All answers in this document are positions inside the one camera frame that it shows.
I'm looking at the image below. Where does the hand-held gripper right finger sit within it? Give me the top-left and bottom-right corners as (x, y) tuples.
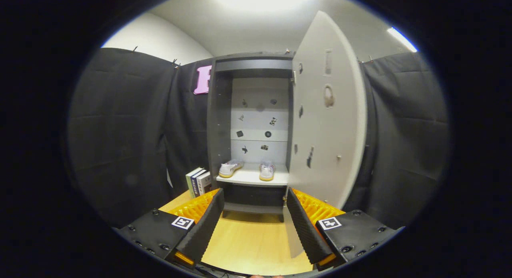
(286, 188), (404, 270)

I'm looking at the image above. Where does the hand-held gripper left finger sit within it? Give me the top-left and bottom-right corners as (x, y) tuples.
(114, 188), (225, 268)

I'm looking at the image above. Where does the dark grey shoe cabinet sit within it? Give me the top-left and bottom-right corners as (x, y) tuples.
(206, 51), (297, 223)

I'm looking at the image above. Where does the black backdrop cloth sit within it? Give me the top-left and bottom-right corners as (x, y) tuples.
(67, 47), (450, 230)

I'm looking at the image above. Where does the green and white book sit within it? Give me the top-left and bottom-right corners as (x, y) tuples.
(185, 167), (203, 199)

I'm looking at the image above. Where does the dark blue book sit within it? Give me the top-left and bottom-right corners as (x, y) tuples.
(190, 170), (207, 198)

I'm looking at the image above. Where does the light grey shoe cabinet door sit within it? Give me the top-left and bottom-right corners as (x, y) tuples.
(282, 11), (368, 259)

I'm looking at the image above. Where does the white canvas shoe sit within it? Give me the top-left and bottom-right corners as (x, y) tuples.
(259, 161), (276, 182)
(218, 159), (245, 178)

